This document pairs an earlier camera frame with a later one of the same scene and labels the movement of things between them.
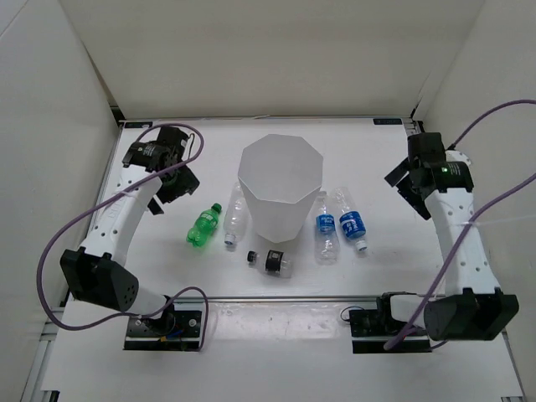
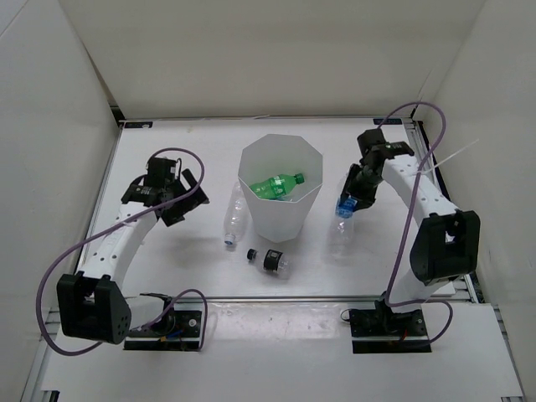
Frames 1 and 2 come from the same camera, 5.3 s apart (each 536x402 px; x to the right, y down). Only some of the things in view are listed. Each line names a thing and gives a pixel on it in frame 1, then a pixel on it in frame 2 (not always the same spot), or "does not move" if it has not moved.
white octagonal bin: x=280 y=175 does not move
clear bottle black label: x=274 y=262 does not move
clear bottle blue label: x=327 y=249 → x=341 y=244
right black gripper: x=399 y=172 → x=364 y=198
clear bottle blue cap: x=236 y=214 does not move
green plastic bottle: x=204 y=226 → x=276 y=187
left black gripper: x=185 y=182 → x=175 y=215
